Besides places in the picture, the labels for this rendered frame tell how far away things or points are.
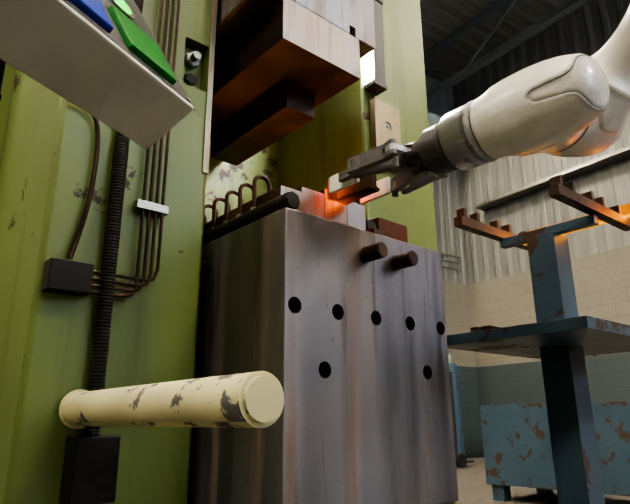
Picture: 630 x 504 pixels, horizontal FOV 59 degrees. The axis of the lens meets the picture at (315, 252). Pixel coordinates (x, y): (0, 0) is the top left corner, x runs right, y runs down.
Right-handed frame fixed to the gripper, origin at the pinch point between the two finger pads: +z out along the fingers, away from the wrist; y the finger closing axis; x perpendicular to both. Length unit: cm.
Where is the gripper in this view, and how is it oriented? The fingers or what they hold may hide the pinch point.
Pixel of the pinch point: (357, 186)
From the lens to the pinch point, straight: 98.8
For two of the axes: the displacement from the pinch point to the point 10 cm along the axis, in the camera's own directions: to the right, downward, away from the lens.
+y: 7.6, 1.8, 6.2
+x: -0.1, -9.6, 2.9
